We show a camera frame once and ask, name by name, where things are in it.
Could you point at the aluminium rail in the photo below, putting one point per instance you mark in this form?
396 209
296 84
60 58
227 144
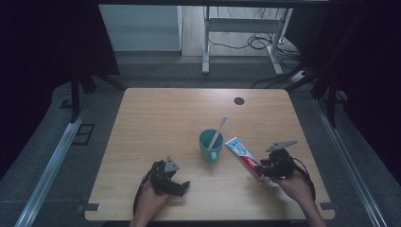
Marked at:
350 164
47 176

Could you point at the dark curtain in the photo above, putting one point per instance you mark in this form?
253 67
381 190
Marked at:
369 78
38 63

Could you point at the grey table bracket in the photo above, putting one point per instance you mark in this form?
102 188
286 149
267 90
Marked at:
327 206
88 207

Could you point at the black metal stand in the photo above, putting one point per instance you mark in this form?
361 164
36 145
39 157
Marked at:
331 104
75 101

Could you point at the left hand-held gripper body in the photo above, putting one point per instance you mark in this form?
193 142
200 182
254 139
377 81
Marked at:
160 178

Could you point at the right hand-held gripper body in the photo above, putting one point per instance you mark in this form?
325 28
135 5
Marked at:
280 165

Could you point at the white metal desk frame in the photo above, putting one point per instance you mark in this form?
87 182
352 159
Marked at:
206 47

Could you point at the pink toothbrush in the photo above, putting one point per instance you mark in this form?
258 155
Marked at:
218 130

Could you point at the white cabinet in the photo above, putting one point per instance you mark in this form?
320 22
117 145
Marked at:
140 28

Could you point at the white power strip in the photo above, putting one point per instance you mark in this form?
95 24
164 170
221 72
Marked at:
299 76

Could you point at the white blue red toothpaste tube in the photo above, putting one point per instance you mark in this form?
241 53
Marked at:
241 151

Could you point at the teal cup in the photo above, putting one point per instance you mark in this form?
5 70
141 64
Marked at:
210 154

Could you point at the black round table grommet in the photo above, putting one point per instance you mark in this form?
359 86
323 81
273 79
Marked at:
239 101

